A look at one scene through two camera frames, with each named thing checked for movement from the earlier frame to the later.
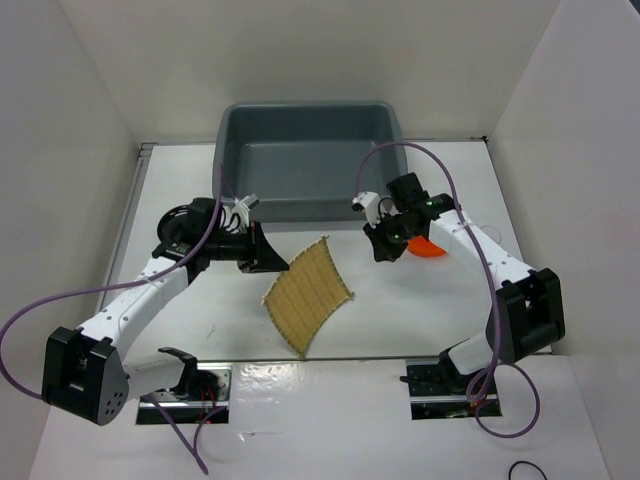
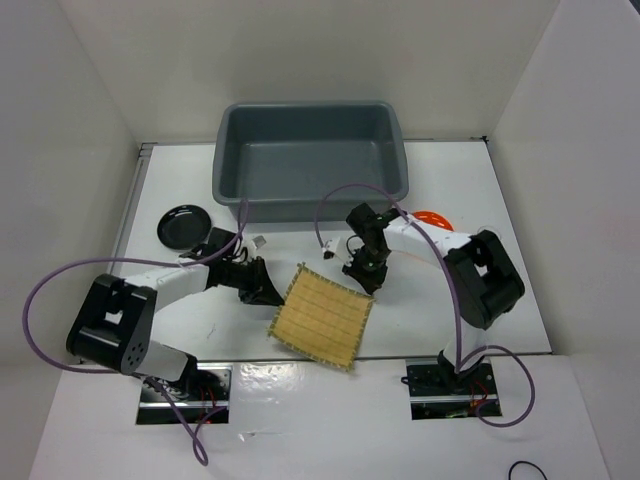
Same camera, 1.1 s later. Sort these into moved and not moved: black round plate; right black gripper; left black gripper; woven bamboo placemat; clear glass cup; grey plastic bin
Moved: right black gripper; woven bamboo placemat; left black gripper
Not moved: black round plate; grey plastic bin; clear glass cup
